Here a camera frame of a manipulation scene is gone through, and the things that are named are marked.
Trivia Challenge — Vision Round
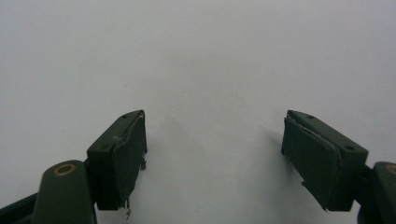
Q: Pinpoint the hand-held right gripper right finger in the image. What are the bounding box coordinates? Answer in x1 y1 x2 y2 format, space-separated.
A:
280 109 369 213

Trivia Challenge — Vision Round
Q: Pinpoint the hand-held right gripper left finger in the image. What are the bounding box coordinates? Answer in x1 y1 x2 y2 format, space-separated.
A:
87 109 148 211

